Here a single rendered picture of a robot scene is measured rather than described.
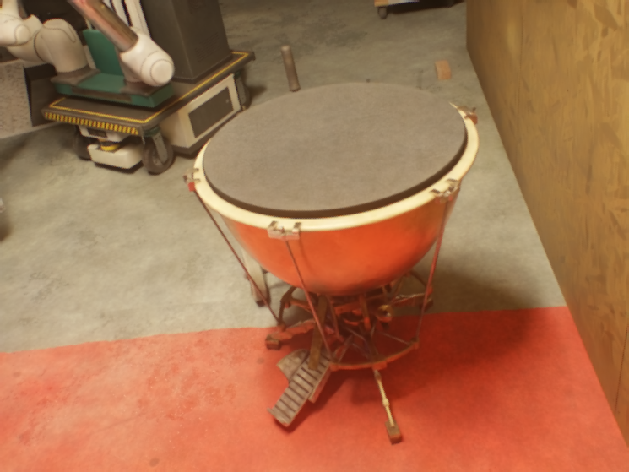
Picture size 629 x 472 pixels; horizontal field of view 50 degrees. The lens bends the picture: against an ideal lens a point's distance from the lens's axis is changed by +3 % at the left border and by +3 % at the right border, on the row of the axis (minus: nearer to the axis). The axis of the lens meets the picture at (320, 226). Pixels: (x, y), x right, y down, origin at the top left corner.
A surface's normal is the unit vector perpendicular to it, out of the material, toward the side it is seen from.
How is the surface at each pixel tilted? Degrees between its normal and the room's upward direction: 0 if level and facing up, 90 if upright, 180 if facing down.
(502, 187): 0
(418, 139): 0
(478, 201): 0
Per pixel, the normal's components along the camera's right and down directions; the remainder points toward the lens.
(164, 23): -0.50, 0.55
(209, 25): 0.86, 0.19
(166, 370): -0.14, -0.81
